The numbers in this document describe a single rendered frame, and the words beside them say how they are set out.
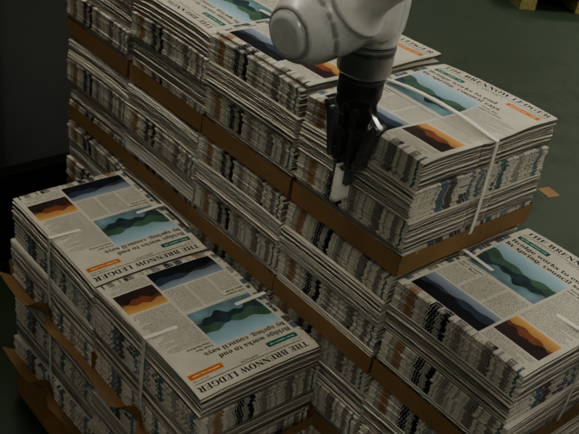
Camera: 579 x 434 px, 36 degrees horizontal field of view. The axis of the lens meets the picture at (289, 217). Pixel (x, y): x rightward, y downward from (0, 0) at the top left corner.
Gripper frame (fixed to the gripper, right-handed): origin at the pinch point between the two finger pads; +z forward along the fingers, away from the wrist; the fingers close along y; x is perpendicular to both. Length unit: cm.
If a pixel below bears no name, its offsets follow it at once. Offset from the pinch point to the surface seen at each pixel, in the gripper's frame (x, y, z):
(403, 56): -31.3, 18.1, -10.9
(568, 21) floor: -398, 195, 96
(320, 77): -8.1, 17.4, -10.8
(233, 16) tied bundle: -12, 50, -10
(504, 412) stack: -2.9, -41.3, 22.0
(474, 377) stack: -2.7, -34.4, 19.8
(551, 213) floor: -188, 56, 96
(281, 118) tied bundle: -2.2, 19.8, -2.4
